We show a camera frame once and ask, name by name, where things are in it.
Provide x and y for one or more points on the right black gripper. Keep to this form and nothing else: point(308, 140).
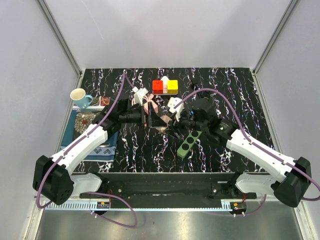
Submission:
point(174, 129)

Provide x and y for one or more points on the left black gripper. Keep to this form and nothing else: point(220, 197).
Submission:
point(155, 121)

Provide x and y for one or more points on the green power strip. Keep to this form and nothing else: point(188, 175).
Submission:
point(188, 143)

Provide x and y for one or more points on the red cube socket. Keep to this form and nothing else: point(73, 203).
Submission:
point(157, 87)

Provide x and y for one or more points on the yellow cube socket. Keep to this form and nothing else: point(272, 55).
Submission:
point(172, 87)

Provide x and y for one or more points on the white triangular power strip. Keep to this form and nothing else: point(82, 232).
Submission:
point(165, 81)

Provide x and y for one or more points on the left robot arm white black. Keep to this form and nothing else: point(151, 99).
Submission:
point(53, 176)

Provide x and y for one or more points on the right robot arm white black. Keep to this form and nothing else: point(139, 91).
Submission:
point(287, 178)

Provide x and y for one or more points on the patterned blue cloth mat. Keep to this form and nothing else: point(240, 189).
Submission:
point(105, 152)

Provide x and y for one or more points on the black floral square plate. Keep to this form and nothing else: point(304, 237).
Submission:
point(82, 122)

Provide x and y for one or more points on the blue ceramic mug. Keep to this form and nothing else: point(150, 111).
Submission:
point(80, 98)

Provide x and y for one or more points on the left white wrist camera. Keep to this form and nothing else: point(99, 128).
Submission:
point(139, 95)

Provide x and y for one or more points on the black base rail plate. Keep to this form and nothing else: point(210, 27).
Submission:
point(165, 191)

